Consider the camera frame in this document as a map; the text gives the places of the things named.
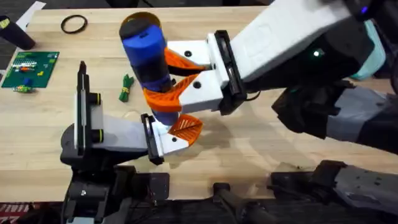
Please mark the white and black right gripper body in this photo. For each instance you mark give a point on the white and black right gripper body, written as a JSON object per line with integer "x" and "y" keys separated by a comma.
{"x": 280, "y": 40}

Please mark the grey and black left gripper body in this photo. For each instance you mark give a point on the grey and black left gripper body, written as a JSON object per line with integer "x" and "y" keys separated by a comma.
{"x": 124, "y": 133}

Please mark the white orange left gripper finger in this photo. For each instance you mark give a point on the white orange left gripper finger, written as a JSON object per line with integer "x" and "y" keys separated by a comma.
{"x": 161, "y": 129}
{"x": 174, "y": 143}

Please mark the white orange right gripper finger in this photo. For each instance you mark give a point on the white orange right gripper finger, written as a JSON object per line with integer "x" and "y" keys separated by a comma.
{"x": 202, "y": 93}
{"x": 196, "y": 51}

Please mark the blue electric screwdriver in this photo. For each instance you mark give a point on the blue electric screwdriver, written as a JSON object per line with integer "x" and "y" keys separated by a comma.
{"x": 144, "y": 46}

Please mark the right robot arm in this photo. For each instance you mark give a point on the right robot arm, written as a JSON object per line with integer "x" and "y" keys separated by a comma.
{"x": 357, "y": 109}

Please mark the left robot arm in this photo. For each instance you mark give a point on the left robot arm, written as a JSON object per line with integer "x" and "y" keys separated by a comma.
{"x": 93, "y": 189}

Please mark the green toy vegetable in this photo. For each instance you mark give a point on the green toy vegetable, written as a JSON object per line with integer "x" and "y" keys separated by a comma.
{"x": 126, "y": 88}

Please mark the black upright left wrist plate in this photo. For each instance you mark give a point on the black upright left wrist plate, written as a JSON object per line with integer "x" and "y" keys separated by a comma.
{"x": 81, "y": 109}

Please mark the orange round tub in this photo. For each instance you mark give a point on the orange round tub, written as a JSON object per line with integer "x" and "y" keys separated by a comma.
{"x": 149, "y": 17}

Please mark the green board with toy blocks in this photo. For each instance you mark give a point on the green board with toy blocks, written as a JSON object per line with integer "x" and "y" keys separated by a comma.
{"x": 31, "y": 70}

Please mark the black cylinder with yellow label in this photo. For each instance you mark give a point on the black cylinder with yellow label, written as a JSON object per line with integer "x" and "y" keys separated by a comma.
{"x": 15, "y": 35}

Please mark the white paper sheet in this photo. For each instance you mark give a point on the white paper sheet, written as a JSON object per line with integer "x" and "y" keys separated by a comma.
{"x": 31, "y": 14}

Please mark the black rail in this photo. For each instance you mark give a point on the black rail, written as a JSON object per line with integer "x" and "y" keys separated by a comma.
{"x": 192, "y": 213}

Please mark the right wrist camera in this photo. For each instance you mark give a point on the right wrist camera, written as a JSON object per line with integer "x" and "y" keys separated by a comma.
{"x": 360, "y": 9}

